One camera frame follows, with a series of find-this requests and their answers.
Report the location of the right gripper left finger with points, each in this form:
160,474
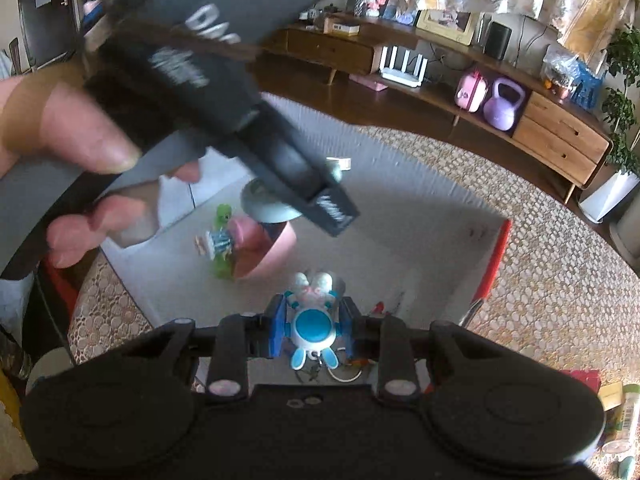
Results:
239,338

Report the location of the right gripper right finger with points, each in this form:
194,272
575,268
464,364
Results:
386,341

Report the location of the blue white rabbit toy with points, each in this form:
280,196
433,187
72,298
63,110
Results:
312,299

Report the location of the pink bowl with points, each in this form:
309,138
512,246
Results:
259,250

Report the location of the yellow box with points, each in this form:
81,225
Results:
611,395

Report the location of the clear jar green label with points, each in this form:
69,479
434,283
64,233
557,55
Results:
621,428

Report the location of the person's left hand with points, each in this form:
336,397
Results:
73,127

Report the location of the green toy piece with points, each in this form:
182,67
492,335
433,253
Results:
217,244

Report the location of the red cardboard box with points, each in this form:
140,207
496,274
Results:
423,247

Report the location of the white wifi router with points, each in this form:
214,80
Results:
407,70

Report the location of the purple kettlebell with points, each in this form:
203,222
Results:
500,112

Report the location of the pink toy case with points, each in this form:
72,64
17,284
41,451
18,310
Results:
471,91

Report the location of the long wooden tv console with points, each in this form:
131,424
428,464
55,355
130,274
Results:
339,76

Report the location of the plastic bag of fruit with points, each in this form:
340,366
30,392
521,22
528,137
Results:
560,71

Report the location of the black smart speaker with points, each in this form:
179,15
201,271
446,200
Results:
497,40

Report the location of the tall green potted plant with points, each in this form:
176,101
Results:
619,114

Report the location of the wooden picture frame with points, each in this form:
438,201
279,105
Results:
453,25

